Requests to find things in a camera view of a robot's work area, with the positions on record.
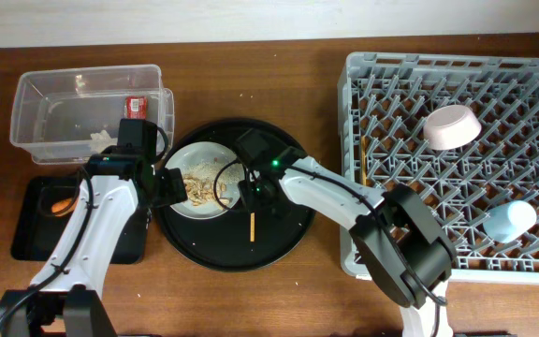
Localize wooden chopstick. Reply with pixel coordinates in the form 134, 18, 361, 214
359, 136, 368, 185
249, 212, 255, 242

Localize pile of peanut shells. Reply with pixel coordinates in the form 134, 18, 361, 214
183, 175, 232, 207

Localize pile of white rice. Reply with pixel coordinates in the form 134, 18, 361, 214
182, 162, 244, 184

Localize grey plate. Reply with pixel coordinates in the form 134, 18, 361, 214
166, 141, 240, 220

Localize white tissue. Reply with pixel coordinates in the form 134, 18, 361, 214
89, 130, 118, 154

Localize red snack wrapper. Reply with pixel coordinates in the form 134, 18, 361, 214
125, 96, 148, 120

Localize orange carrot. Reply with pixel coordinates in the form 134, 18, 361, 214
51, 198, 77, 216

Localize pink bowl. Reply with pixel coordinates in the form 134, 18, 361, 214
423, 105, 482, 151

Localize blue cup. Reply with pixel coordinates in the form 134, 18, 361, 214
483, 200, 537, 243

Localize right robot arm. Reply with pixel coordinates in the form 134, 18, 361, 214
232, 129, 457, 336

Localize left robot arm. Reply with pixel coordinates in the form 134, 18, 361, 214
0, 119, 187, 336

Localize clear plastic waste bin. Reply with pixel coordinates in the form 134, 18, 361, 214
9, 65, 175, 165

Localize grey dishwasher rack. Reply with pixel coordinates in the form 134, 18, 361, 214
338, 52, 539, 285

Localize round black serving tray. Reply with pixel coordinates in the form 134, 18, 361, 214
154, 118, 315, 272

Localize black rectangular tray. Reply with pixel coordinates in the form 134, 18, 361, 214
10, 176, 151, 265

